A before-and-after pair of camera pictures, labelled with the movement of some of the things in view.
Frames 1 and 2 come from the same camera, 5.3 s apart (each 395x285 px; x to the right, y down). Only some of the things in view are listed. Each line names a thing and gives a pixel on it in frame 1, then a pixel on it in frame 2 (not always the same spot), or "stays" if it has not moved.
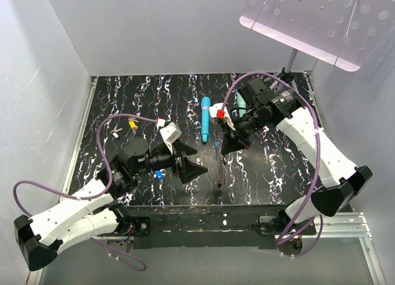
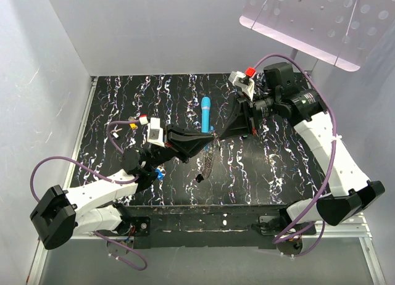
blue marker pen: x=205 y=103 stays
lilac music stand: x=338 y=26 stays
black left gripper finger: x=189 y=171 to x=186 y=148
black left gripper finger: x=180 y=147 to x=176 y=136
